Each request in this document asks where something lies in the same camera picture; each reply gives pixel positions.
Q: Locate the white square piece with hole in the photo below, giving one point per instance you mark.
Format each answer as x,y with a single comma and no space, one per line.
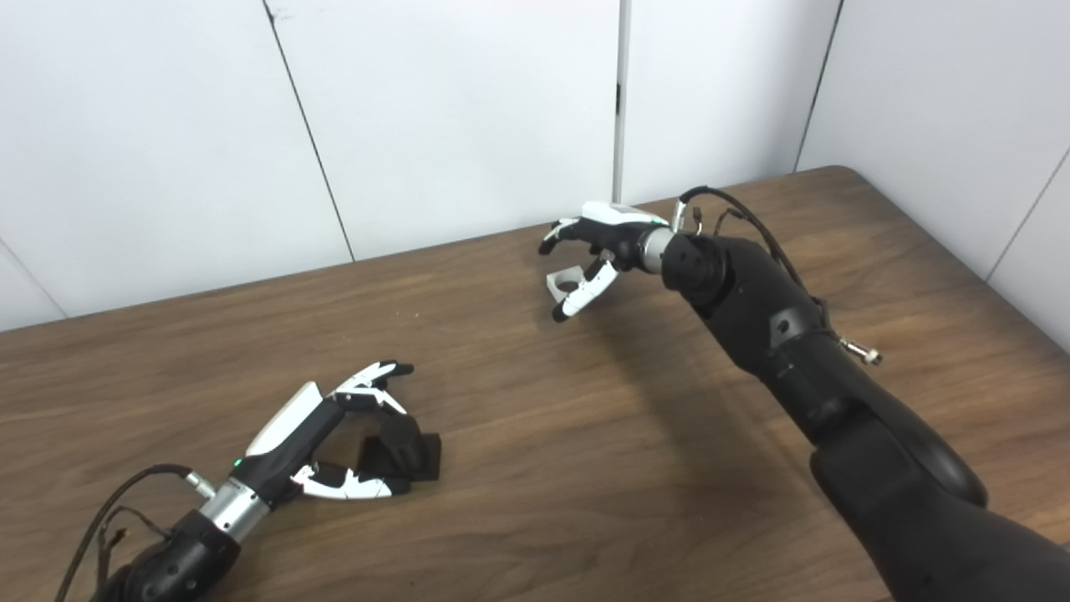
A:
558,280

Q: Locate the black peg with square base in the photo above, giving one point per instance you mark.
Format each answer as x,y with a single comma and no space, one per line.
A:
410,451

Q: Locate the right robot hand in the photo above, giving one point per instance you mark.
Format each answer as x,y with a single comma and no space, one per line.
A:
614,230

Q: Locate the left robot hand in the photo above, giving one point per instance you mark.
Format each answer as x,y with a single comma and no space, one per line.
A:
288,443

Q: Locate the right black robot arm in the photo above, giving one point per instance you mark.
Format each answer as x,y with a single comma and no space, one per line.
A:
836,393

